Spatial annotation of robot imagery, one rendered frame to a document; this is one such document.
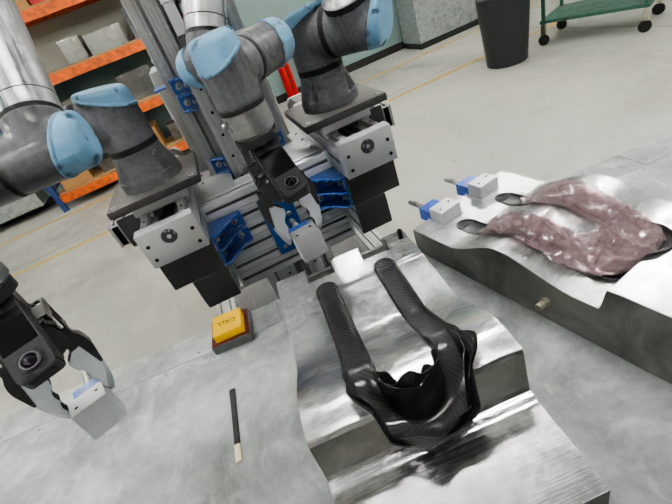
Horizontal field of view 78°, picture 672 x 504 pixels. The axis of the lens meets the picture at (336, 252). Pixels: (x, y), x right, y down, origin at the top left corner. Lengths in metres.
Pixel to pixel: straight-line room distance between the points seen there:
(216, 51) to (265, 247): 0.63
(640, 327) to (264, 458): 0.52
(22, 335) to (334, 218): 0.81
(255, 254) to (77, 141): 0.66
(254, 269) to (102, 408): 0.62
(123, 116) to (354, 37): 0.53
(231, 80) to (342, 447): 0.51
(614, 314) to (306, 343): 0.42
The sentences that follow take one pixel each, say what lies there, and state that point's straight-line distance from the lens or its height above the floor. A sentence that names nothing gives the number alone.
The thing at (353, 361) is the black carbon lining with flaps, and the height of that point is 0.91.
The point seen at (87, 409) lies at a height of 0.95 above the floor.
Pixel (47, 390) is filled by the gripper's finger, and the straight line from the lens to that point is 0.69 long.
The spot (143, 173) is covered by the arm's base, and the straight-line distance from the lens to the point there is 1.07.
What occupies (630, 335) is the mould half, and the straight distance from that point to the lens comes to 0.65.
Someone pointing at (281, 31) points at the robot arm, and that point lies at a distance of 0.77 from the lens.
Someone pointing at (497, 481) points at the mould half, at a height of 0.86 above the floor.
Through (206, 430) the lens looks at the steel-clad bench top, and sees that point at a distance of 0.76.
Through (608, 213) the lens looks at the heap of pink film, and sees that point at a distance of 0.76.
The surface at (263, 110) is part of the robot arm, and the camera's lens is 0.69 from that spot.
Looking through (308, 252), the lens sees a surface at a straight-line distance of 0.77.
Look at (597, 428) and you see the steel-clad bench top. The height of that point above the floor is 0.80.
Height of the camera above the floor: 1.33
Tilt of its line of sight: 33 degrees down
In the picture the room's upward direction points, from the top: 21 degrees counter-clockwise
